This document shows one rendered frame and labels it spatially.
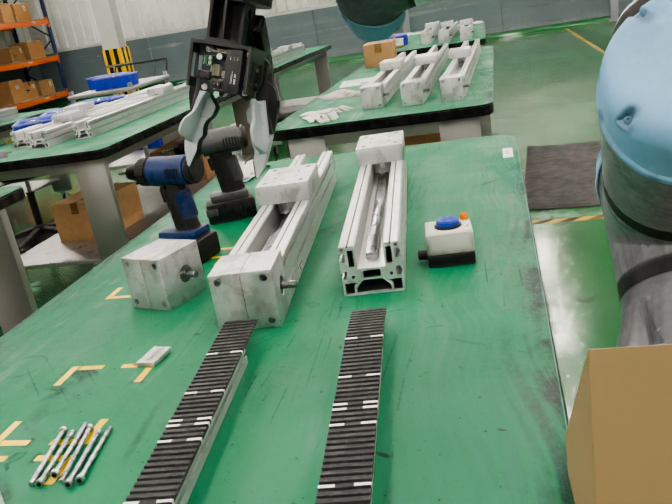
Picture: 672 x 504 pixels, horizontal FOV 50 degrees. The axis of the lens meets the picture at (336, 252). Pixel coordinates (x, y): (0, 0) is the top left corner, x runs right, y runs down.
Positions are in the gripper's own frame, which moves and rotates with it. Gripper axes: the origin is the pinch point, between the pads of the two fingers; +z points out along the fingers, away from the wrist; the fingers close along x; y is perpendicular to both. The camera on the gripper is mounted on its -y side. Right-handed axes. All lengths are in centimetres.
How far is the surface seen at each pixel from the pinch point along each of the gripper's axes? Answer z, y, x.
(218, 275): 18.6, -16.0, -4.2
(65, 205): 67, -271, -174
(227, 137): 2, -76, -25
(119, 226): 64, -233, -124
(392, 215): 8.2, -39.9, 18.5
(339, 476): 24.9, 23.0, 22.2
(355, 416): 23.1, 13.1, 22.0
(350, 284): 19.8, -31.2, 14.1
